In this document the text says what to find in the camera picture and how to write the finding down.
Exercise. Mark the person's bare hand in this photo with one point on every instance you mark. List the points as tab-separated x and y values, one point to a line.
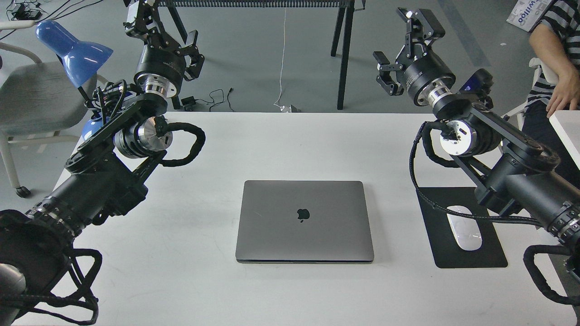
566	94

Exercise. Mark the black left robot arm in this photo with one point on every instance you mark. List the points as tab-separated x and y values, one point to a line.
39	263

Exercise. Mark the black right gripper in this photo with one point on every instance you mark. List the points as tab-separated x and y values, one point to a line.
422	29

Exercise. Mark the white side table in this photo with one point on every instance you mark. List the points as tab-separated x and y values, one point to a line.
567	125

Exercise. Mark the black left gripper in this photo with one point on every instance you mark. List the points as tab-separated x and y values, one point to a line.
159	71

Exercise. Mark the black metal table frame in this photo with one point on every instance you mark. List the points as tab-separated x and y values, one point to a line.
285	49

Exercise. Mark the blue desk lamp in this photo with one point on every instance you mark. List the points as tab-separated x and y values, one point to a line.
81	60

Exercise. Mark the white computer mouse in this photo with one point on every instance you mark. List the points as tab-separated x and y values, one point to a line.
466	232

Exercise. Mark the grey laptop computer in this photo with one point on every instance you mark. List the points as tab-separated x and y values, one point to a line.
304	222

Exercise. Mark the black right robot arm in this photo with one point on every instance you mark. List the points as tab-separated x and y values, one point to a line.
514	174

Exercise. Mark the person in striped shirt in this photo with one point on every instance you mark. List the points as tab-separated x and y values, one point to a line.
556	42

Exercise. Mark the white printed box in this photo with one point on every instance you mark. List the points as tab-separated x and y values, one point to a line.
526	14

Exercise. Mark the black mouse pad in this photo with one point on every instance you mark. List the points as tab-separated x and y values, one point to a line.
484	252

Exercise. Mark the grey office chair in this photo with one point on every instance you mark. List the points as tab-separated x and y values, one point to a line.
38	101

